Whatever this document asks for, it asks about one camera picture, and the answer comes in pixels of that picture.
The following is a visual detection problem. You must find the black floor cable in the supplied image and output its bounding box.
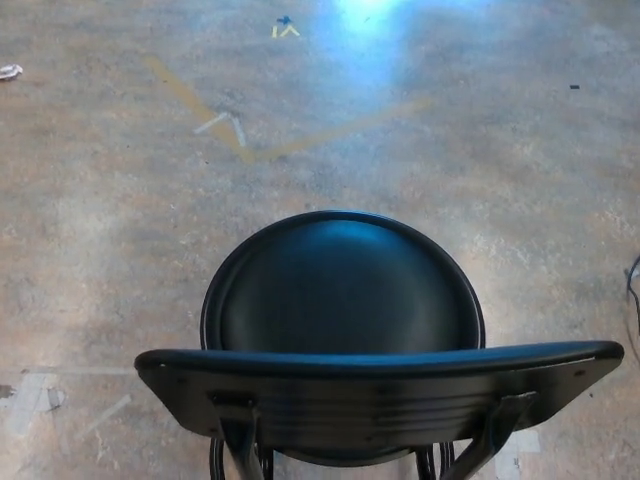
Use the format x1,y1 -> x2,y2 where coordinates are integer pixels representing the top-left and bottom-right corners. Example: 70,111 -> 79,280
623,253 -> 640,335

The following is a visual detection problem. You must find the black round-seat chair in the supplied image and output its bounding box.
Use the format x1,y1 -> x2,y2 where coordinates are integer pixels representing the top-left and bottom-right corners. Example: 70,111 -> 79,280
133,209 -> 625,480

